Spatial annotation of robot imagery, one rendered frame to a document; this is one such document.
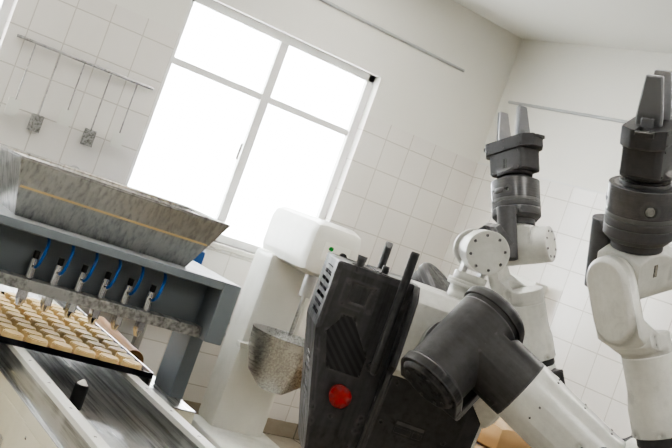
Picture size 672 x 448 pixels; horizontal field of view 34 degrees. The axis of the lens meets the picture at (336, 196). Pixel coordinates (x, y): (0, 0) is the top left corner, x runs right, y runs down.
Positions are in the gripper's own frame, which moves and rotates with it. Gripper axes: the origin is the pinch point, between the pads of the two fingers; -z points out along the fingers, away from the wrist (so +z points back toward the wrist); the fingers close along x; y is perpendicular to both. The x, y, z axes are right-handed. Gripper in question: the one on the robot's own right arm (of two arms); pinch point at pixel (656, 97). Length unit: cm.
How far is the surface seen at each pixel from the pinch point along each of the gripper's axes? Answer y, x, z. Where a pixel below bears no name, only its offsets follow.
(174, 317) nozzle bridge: -130, 81, 87
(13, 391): -135, 28, 88
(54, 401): -114, 18, 81
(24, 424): -123, 19, 89
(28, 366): -132, 31, 83
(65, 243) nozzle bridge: -147, 60, 65
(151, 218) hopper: -133, 75, 60
